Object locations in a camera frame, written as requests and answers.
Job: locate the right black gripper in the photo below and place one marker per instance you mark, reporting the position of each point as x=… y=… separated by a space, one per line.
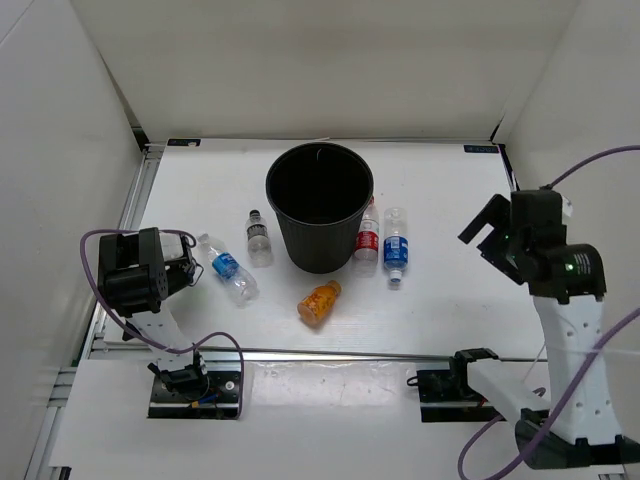
x=493 y=213

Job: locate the blue label bottle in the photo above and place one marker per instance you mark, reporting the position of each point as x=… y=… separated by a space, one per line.
x=395 y=245
x=240 y=285

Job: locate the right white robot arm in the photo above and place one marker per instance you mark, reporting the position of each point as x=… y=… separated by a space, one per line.
x=577 y=427

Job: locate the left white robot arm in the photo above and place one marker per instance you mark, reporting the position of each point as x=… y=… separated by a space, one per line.
x=137 y=273

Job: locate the black plastic waste bin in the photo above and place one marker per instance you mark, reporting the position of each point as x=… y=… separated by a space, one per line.
x=319 y=192

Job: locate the right blue corner label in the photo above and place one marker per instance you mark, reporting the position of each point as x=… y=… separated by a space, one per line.
x=481 y=149

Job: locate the blue corner label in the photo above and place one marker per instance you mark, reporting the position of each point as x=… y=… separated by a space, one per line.
x=481 y=149
x=183 y=142

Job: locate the black cap clear bottle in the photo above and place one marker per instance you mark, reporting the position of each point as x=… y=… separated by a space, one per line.
x=258 y=241

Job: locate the left blue corner label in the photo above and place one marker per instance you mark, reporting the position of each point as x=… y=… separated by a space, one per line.
x=183 y=142

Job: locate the red label water bottle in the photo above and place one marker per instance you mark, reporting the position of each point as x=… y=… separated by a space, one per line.
x=366 y=252

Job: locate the orange juice bottle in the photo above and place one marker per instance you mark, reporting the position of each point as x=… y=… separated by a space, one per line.
x=316 y=306

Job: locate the metal rail across table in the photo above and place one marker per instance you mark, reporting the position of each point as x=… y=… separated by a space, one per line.
x=292 y=355

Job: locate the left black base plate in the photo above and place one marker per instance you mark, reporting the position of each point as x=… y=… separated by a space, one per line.
x=217 y=398

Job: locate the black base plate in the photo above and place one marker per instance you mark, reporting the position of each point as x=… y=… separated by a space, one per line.
x=217 y=398
x=443 y=401

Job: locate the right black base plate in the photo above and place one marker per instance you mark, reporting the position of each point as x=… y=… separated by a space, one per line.
x=443 y=401

